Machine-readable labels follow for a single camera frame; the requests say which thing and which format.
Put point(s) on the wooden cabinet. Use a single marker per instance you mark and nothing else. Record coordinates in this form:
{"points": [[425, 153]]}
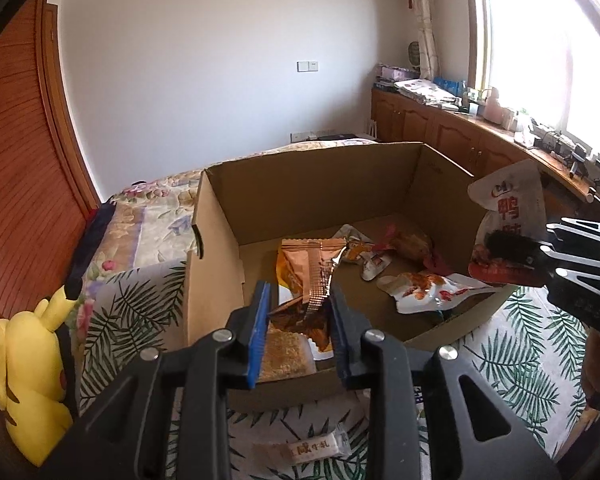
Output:
{"points": [[430, 125]]}

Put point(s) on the wooden wardrobe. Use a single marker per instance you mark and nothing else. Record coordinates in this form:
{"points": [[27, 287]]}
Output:
{"points": [[25, 160]]}

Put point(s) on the grey metal tools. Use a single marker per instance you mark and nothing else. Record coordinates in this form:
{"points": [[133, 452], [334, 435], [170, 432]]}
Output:
{"points": [[575, 157]]}

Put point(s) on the small dark fan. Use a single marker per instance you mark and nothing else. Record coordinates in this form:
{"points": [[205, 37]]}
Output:
{"points": [[414, 54]]}

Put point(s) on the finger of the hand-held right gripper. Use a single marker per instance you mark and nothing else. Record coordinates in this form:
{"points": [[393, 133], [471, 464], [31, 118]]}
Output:
{"points": [[515, 250], [585, 230]]}

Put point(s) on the small white red snack packet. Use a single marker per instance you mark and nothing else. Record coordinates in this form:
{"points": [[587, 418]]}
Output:
{"points": [[375, 266]]}

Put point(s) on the folded patterned cloth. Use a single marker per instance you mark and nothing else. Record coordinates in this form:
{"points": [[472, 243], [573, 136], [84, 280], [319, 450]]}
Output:
{"points": [[425, 91]]}

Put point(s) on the floral quilt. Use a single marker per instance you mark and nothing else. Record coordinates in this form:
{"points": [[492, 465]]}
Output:
{"points": [[150, 210]]}

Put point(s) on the flat black device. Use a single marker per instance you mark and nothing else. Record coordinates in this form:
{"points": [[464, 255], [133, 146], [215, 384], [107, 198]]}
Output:
{"points": [[337, 136]]}

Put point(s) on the white wall switch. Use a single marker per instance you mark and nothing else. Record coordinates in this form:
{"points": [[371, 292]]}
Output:
{"points": [[307, 65]]}

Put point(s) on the long white bar packet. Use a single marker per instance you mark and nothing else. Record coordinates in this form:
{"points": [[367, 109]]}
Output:
{"points": [[305, 447]]}

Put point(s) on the white cup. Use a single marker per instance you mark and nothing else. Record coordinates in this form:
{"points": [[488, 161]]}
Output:
{"points": [[521, 127]]}

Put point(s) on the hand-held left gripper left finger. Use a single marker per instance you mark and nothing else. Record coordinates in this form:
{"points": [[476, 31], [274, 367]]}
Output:
{"points": [[257, 335]]}

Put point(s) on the clear packet of beige grains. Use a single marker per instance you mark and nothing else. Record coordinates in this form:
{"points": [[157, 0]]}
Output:
{"points": [[285, 357]]}

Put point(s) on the large white red snack packet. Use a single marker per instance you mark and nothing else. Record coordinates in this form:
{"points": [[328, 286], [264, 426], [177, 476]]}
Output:
{"points": [[430, 292]]}

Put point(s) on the patterned curtain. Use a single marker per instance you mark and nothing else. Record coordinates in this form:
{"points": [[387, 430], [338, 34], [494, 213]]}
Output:
{"points": [[425, 20]]}

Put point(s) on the dark blue fuzzy cloth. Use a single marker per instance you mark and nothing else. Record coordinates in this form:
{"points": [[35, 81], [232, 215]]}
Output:
{"points": [[92, 240]]}

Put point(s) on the brown red snack packet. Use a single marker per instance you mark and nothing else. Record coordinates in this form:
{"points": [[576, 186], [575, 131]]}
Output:
{"points": [[410, 245]]}

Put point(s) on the pink kettle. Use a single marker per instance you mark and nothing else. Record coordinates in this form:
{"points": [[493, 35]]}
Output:
{"points": [[491, 105]]}

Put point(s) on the yellow plush toy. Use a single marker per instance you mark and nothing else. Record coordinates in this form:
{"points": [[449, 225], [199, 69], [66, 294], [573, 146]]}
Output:
{"points": [[25, 360]]}

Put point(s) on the bronze foil snack packet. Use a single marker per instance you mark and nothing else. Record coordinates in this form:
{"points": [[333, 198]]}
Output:
{"points": [[312, 272]]}

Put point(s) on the leaf print blanket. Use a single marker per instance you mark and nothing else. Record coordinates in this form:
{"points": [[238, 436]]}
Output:
{"points": [[520, 375]]}

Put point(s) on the white packet with red print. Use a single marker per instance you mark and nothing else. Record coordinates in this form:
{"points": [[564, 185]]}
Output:
{"points": [[510, 205]]}

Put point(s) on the stack of pink boxes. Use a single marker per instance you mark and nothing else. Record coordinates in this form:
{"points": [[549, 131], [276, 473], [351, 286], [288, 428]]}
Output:
{"points": [[392, 74]]}

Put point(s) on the wooden window frame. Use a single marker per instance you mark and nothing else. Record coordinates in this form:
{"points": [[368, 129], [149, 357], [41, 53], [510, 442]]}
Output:
{"points": [[480, 25]]}

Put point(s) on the blue box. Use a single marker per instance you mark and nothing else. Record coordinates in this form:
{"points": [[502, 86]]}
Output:
{"points": [[447, 85]]}

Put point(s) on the white packet with blue print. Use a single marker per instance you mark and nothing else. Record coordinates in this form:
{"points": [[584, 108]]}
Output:
{"points": [[420, 395]]}

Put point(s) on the brown cardboard box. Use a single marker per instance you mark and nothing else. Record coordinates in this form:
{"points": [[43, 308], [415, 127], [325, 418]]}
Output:
{"points": [[330, 185]]}

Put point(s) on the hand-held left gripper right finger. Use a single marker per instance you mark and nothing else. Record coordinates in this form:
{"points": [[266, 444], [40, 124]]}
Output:
{"points": [[342, 340]]}

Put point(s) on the white wall socket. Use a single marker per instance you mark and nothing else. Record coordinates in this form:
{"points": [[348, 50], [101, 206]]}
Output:
{"points": [[305, 136]]}

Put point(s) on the orange white snack packet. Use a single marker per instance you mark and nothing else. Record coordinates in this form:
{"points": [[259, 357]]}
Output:
{"points": [[355, 247]]}

